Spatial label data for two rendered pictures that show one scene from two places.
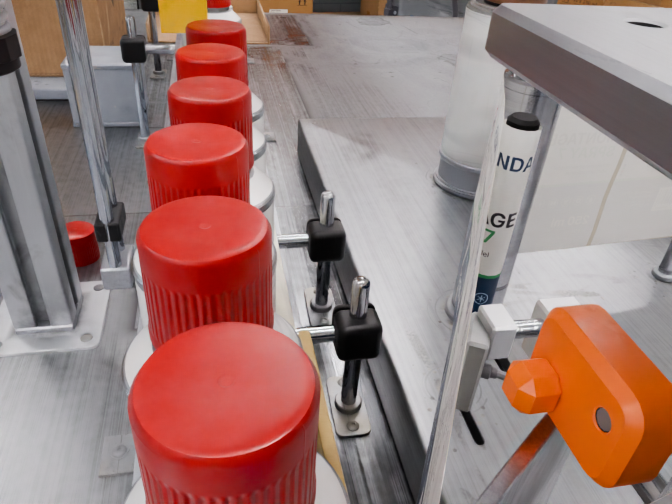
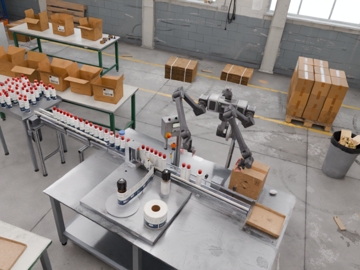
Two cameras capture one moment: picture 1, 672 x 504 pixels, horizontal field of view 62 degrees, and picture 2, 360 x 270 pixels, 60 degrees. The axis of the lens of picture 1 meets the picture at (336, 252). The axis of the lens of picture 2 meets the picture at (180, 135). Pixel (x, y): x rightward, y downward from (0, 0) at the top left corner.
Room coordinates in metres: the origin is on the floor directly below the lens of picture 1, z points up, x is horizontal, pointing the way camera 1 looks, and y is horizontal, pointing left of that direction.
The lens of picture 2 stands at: (2.00, -1.68, 3.08)
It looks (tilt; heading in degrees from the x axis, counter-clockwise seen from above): 35 degrees down; 130
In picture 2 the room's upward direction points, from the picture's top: 5 degrees clockwise
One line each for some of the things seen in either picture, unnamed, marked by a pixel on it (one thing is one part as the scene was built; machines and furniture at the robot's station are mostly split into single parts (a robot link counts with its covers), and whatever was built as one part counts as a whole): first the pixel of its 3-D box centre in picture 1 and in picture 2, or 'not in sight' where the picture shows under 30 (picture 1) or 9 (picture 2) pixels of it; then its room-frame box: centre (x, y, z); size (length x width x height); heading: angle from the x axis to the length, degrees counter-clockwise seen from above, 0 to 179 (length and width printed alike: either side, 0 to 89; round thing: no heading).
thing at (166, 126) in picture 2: not in sight; (171, 126); (0.30, 0.16, 1.38); 0.17 x 0.10 x 0.19; 69
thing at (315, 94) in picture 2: not in sight; (313, 91); (0.30, 4.13, 0.45); 1.20 x 0.84 x 0.89; 116
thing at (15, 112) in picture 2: not in sight; (30, 126); (-1.89, -0.36, 0.46); 0.73 x 0.62 x 0.93; 14
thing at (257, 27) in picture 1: (208, 18); (266, 219); (1.40, 0.34, 0.85); 0.30 x 0.26 x 0.04; 14
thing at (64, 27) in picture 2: not in sight; (61, 24); (-4.22, 1.52, 0.97); 0.42 x 0.39 x 0.37; 112
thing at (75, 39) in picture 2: not in sight; (67, 50); (-4.26, 1.58, 0.39); 2.20 x 0.80 x 0.78; 24
